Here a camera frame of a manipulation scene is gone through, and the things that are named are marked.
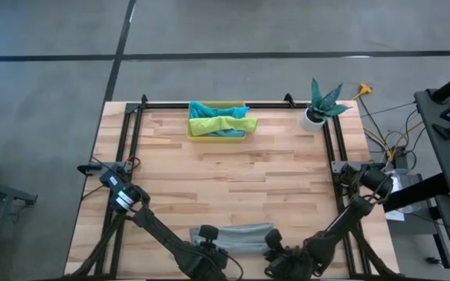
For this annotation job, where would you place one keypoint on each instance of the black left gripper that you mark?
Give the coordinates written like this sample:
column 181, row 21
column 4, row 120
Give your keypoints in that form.
column 203, row 261

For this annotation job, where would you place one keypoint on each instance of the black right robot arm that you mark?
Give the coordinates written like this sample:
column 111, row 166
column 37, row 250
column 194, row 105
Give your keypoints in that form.
column 350, row 218

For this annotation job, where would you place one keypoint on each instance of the black aluminium table frame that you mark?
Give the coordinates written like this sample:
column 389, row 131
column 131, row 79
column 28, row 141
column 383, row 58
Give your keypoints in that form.
column 248, row 105

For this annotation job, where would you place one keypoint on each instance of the teal microfiber towel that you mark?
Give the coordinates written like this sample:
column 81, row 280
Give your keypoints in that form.
column 217, row 110

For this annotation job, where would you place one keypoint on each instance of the yellow translucent plastic basket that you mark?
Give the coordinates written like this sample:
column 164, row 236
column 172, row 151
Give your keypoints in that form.
column 193, row 138

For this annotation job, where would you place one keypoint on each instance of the black power strip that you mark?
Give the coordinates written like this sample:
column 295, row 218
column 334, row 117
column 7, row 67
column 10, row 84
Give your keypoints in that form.
column 401, row 158

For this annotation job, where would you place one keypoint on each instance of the clear plastic bag with paper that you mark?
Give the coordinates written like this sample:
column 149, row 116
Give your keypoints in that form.
column 402, row 195

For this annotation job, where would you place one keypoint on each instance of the lime green microfiber towel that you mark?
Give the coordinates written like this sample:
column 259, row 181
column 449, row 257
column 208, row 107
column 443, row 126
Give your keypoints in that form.
column 221, row 125

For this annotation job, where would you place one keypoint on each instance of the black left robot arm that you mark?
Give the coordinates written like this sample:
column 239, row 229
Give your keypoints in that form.
column 151, row 226

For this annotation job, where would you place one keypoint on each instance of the snake plant in white pot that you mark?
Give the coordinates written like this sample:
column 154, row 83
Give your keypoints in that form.
column 320, row 109

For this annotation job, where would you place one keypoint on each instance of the grey microfiber towel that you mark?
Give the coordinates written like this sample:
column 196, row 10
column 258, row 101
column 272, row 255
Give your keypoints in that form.
column 240, row 236

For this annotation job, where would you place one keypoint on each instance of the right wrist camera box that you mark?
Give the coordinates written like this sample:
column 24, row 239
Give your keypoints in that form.
column 273, row 239

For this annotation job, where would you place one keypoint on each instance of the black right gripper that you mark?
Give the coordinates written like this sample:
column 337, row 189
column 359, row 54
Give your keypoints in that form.
column 291, row 265

